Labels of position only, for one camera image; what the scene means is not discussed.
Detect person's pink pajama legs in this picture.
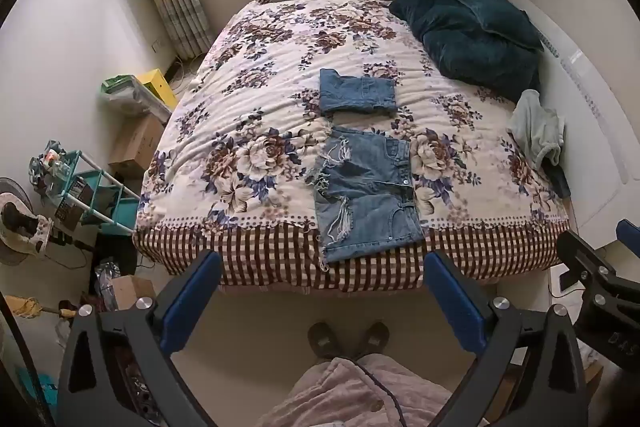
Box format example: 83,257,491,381
257,354,452,427

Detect yellow box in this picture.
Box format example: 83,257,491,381
136,69,179,110

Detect floral checked bedspread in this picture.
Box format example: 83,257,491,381
132,0,573,294

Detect dark teal pillows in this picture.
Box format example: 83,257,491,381
388,0,546,104

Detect light green garment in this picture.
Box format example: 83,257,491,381
506,89,567,172

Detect clear plastic bag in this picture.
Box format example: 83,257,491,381
92,259,122,314

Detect teal shelf rack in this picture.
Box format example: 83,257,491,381
29,149,142,239

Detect yellow mop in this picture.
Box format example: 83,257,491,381
9,296,82,321

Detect small cardboard box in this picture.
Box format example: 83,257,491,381
111,275,157,312

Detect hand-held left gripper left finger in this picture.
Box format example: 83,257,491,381
57,249,223,427

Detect white headboard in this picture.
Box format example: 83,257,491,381
487,0,640,230

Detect dark teal pillow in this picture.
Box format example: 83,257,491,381
451,0,545,54

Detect green white plastic bag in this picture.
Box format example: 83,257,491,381
98,74,172,124

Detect ripped denim shorts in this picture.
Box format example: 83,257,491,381
305,124,426,272

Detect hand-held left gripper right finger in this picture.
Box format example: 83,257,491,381
423,249,589,427

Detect large cardboard box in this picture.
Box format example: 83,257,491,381
108,114,166,178

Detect brown slipper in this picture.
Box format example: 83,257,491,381
356,321,391,358
307,321,346,362

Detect folded denim shorts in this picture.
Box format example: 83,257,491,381
318,68,397,118

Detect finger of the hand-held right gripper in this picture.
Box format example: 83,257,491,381
616,219,640,258
556,229,640,308

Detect standing fan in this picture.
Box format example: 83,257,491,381
0,177,96,269

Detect black cable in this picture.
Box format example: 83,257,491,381
352,357,408,427

